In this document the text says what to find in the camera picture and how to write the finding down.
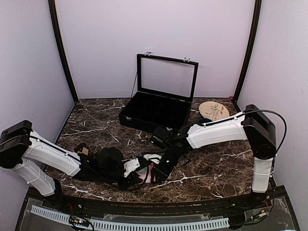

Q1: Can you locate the pink teal patterned sock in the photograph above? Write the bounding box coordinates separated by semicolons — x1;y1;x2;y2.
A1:
136;163;156;184

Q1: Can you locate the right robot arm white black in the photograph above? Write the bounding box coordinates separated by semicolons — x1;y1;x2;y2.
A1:
150;104;277;209

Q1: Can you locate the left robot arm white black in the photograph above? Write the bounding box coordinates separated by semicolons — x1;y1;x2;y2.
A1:
0;120;140;210

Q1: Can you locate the brown argyle sock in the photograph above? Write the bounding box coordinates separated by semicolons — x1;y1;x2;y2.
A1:
74;142;92;156

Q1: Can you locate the dark blue mug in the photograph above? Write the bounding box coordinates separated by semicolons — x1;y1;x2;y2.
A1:
199;118;212;124

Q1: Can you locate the black display case glass lid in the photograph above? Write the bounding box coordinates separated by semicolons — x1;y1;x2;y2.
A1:
119;54;199;133

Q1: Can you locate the small circuit board with leds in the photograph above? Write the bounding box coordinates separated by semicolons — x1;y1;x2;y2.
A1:
69;216;90;227

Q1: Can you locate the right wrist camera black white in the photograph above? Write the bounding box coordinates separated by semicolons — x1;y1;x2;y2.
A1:
142;127;177;164

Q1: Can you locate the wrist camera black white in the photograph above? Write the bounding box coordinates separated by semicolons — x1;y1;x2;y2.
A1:
98;148;145;178
142;127;177;164

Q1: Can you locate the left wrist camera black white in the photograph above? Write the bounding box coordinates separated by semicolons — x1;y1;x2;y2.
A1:
98;148;145;178

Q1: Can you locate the white slotted cable duct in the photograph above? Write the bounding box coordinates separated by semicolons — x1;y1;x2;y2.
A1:
30;205;230;231

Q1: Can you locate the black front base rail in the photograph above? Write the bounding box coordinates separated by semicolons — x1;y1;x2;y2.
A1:
14;186;300;231

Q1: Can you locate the black right frame post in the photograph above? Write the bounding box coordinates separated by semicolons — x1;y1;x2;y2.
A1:
232;0;262;104

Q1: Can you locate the black frame post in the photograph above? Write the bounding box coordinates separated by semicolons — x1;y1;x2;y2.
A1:
232;0;262;104
48;0;79;104

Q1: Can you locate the black left frame post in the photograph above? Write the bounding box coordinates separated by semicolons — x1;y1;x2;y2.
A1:
48;0;79;104

